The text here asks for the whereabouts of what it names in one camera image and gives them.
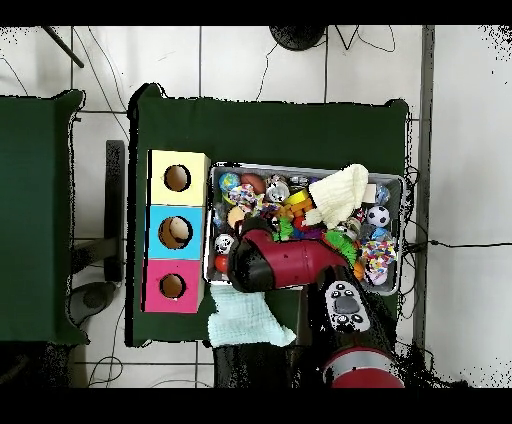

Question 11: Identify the black rod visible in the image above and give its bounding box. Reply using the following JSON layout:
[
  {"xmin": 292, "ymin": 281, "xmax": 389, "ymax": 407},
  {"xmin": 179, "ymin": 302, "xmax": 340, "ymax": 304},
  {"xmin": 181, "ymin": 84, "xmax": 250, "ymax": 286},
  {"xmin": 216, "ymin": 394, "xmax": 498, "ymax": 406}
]
[{"xmin": 41, "ymin": 25, "xmax": 85, "ymax": 69}]

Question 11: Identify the black round base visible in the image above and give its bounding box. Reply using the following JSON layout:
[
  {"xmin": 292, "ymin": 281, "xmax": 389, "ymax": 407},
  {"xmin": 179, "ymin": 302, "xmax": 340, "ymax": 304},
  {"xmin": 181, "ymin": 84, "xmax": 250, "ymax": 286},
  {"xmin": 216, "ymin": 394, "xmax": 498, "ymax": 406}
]
[{"xmin": 268, "ymin": 25, "xmax": 327, "ymax": 52}]

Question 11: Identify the wooden box with three holes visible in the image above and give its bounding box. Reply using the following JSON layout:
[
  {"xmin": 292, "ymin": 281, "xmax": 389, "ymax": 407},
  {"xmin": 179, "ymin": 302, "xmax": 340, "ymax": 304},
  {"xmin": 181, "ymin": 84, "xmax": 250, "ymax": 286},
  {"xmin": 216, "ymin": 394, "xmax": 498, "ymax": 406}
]
[{"xmin": 141, "ymin": 149, "xmax": 212, "ymax": 314}]

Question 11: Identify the tan round toy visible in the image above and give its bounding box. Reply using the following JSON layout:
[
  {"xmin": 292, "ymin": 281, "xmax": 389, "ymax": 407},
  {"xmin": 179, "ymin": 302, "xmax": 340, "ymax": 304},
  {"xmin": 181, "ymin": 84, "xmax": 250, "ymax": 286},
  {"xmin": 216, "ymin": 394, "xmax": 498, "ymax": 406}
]
[{"xmin": 167, "ymin": 217, "xmax": 191, "ymax": 245}]

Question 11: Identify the black and white soccer ball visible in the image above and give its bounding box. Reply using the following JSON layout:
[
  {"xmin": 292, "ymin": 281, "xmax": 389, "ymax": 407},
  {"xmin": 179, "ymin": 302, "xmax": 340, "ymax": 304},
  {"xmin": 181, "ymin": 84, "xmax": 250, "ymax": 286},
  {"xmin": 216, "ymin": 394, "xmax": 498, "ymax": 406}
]
[{"xmin": 366, "ymin": 204, "xmax": 391, "ymax": 228}]

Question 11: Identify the globe print ball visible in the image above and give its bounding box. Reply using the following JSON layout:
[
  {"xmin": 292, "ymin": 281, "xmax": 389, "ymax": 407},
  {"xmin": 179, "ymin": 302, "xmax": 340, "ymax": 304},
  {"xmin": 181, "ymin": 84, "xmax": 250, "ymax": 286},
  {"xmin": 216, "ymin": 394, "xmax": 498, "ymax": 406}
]
[{"xmin": 218, "ymin": 171, "xmax": 242, "ymax": 194}]

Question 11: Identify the black cable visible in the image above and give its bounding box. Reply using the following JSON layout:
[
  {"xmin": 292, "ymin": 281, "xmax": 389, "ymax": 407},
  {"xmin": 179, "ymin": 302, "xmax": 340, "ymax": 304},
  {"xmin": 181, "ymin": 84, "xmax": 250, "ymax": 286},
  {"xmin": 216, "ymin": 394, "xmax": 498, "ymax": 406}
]
[{"xmin": 403, "ymin": 238, "xmax": 512, "ymax": 254}]

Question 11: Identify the brown toy football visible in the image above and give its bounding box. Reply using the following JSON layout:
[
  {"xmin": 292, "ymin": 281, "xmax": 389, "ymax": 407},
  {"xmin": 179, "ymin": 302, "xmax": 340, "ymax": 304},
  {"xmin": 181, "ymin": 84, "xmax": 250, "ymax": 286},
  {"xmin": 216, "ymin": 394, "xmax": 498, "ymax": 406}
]
[{"xmin": 240, "ymin": 172, "xmax": 268, "ymax": 196}]

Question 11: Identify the cream yellow cloth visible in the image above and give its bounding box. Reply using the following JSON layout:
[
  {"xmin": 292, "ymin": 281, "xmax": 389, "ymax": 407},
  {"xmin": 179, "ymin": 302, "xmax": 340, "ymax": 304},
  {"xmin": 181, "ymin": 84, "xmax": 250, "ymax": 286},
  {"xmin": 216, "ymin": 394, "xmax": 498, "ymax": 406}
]
[{"xmin": 302, "ymin": 163, "xmax": 370, "ymax": 230}]

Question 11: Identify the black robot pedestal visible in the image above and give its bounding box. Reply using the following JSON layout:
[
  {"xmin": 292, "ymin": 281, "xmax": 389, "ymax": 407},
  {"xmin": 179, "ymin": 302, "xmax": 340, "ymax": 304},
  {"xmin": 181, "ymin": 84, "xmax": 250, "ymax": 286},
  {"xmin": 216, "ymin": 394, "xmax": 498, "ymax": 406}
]
[{"xmin": 212, "ymin": 344, "xmax": 325, "ymax": 388}]

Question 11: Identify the shallow mesh bin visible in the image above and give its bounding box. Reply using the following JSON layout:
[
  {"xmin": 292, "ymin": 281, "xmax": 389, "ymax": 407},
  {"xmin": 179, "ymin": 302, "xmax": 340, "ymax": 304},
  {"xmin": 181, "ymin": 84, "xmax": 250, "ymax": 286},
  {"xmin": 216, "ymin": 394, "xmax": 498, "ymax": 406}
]
[{"xmin": 205, "ymin": 161, "xmax": 405, "ymax": 297}]

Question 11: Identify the grey rounded base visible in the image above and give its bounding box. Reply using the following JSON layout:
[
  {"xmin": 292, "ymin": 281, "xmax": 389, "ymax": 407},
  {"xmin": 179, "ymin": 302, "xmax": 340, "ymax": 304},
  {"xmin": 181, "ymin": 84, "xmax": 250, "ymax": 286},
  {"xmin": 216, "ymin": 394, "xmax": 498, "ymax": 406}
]
[{"xmin": 67, "ymin": 280, "xmax": 118, "ymax": 326}]

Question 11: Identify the mint green cloth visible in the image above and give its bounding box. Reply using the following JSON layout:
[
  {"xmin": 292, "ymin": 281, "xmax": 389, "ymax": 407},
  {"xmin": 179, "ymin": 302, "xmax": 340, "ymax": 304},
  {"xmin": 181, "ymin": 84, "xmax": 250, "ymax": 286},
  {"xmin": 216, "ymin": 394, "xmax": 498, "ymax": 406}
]
[{"xmin": 207, "ymin": 285, "xmax": 298, "ymax": 348}]

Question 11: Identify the green fuzzy caterpillar toy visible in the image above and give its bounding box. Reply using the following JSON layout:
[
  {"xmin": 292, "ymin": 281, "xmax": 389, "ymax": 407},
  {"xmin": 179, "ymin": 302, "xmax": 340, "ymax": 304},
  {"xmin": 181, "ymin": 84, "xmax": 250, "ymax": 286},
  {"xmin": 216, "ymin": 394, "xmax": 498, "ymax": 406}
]
[{"xmin": 323, "ymin": 230, "xmax": 358, "ymax": 267}]

